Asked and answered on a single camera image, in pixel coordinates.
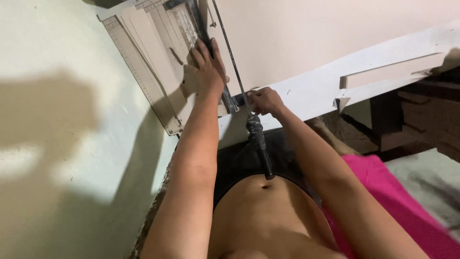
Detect person's right hand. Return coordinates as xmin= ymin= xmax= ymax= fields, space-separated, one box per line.
xmin=246 ymin=86 xmax=287 ymax=118

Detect beige paper cutter base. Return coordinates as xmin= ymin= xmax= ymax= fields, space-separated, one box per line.
xmin=96 ymin=0 xmax=240 ymax=137

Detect beige paper strips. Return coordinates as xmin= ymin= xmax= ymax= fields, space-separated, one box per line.
xmin=120 ymin=4 xmax=202 ymax=121

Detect grey cloth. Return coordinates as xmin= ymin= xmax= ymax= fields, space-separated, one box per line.
xmin=384 ymin=148 xmax=460 ymax=232

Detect black shorts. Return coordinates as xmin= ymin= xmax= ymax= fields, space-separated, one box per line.
xmin=213 ymin=127 xmax=322 ymax=211

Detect white board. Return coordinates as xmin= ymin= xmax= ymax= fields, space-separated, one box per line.
xmin=217 ymin=20 xmax=460 ymax=150

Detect pink cloth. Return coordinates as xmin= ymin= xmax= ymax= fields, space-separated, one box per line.
xmin=321 ymin=154 xmax=460 ymax=259

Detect large beige paper sheet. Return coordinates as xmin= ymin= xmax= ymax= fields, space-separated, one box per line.
xmin=206 ymin=0 xmax=460 ymax=98

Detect dark wooden furniture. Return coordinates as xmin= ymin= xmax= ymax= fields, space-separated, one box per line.
xmin=339 ymin=66 xmax=460 ymax=163

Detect cutter blade arm black handle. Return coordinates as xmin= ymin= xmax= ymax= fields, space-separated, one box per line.
xmin=211 ymin=0 xmax=276 ymax=181

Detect person's left hand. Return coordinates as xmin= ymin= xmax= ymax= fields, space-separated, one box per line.
xmin=183 ymin=37 xmax=230 ymax=98

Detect cream paper strip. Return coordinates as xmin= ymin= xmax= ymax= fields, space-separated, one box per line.
xmin=339 ymin=53 xmax=447 ymax=90

